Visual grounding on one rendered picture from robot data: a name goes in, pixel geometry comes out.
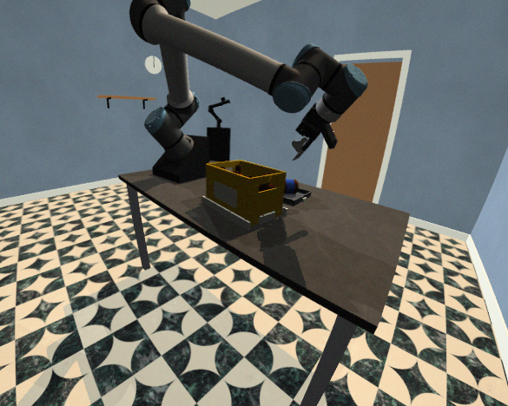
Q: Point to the yellow bottle crate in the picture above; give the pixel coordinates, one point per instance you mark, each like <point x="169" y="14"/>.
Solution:
<point x="240" y="194"/>

